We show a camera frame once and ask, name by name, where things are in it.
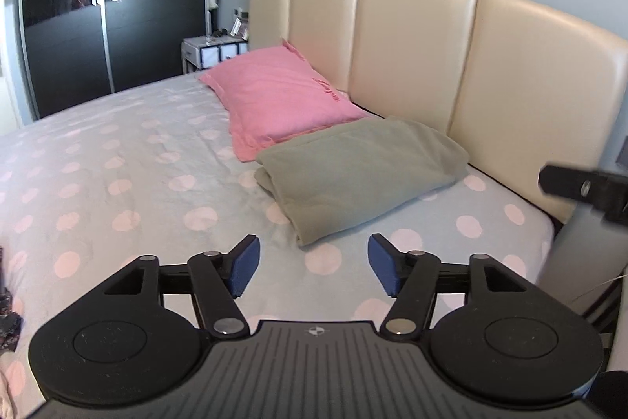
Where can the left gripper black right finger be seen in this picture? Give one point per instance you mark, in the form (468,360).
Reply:
(484,328)

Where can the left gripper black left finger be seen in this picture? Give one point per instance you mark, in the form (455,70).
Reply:
(145,329)

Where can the beige fleece garment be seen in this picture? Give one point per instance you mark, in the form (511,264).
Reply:
(333,180)

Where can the dark patterned garment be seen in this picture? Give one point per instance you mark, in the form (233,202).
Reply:
(10,320)

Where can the cream padded headboard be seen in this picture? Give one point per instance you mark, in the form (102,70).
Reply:
(515,83)

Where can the polka dot bed sheet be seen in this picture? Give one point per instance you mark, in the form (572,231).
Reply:
(152,171)

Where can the pink pillow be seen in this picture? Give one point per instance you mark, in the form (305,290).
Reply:
(273,95)

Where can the white bedside table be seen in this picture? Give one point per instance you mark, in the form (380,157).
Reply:
(204,52)

